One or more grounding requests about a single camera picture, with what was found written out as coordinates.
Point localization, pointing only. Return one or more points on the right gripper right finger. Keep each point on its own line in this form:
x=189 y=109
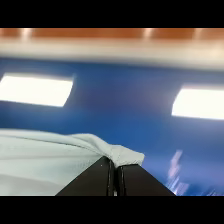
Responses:
x=140 y=183

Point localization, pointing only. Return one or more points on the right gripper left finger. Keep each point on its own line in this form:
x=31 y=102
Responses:
x=95 y=181

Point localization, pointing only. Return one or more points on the pale grey T-shirt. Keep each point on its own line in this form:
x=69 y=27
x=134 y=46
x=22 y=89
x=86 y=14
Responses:
x=50 y=160

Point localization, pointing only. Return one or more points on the silver frame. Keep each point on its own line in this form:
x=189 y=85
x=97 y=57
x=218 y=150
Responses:
x=110 y=51

